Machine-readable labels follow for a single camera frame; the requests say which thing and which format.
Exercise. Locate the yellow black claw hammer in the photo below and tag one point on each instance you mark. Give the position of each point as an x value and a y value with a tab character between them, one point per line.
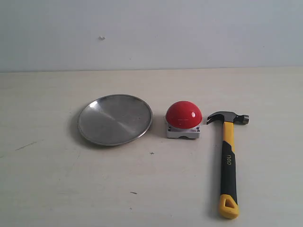
228	204

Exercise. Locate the red dome push button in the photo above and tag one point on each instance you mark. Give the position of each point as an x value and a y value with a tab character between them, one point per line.
183	119

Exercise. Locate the round steel plate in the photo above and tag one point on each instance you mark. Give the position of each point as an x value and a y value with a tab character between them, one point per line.
114	120

